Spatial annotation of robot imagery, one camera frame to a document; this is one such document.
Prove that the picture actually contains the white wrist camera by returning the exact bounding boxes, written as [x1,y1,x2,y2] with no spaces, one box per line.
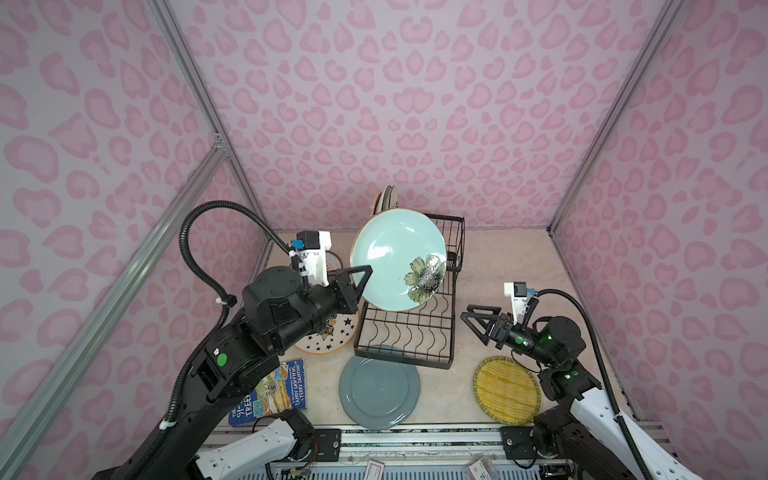
[504,282,538,325]
[289,230,332,287]

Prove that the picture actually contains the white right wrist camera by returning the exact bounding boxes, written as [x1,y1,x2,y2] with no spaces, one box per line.
[504,282,538,325]

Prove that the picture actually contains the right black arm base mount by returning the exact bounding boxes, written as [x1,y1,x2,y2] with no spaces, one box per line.
[499,425,559,468]

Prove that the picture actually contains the white plate orange sunburst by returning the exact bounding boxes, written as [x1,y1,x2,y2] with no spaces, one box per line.
[325,250,344,271]

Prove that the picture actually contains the left corner aluminium post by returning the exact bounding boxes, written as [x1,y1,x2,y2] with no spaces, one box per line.
[145,0,264,218]

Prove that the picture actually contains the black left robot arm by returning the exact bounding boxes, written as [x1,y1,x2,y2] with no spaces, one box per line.
[95,265,373,479]

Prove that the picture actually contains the right corner aluminium post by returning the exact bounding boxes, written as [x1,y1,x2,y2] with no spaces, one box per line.
[547,0,688,238]

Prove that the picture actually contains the corner aluminium post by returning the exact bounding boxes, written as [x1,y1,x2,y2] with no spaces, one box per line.
[547,0,688,238]
[145,0,264,218]

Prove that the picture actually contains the teal green round plate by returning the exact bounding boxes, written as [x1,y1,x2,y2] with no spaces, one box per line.
[339,356,421,431]

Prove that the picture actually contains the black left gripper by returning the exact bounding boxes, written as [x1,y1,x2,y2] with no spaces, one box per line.
[271,262,372,356]

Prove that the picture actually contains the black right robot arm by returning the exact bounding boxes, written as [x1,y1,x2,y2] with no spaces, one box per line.
[461,305,699,479]

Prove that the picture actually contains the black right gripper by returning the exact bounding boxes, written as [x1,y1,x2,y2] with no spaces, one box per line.
[464,308,559,369]

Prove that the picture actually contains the orange woven round plate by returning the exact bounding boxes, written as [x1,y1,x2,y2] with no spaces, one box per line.
[371,192,382,216]

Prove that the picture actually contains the blue illustrated children's book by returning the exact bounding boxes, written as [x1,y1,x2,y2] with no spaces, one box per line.
[228,359,307,426]

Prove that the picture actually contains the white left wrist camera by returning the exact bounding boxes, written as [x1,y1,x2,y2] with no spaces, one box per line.
[289,230,332,287]

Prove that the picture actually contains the white plate floral sprigs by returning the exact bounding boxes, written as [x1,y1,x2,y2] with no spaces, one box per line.
[384,185,399,210]

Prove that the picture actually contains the white plate black stars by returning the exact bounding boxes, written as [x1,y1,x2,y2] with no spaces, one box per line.
[295,313,359,355]

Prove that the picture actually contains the light blue flower plate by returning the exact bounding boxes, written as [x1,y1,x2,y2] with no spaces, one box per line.
[350,208,448,312]

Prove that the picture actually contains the aluminium front rail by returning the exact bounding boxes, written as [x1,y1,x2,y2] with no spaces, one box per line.
[160,421,685,480]

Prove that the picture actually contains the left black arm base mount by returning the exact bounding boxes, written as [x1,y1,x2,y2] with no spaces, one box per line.
[287,428,342,463]

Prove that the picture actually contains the black wire dish rack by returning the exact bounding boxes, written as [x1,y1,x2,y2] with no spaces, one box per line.
[354,213,465,370]

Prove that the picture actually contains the diagonal aluminium frame bar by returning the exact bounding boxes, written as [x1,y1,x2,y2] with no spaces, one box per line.
[1,144,229,479]

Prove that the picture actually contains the yellow woven round plate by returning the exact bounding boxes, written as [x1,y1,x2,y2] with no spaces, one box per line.
[472,356,541,426]

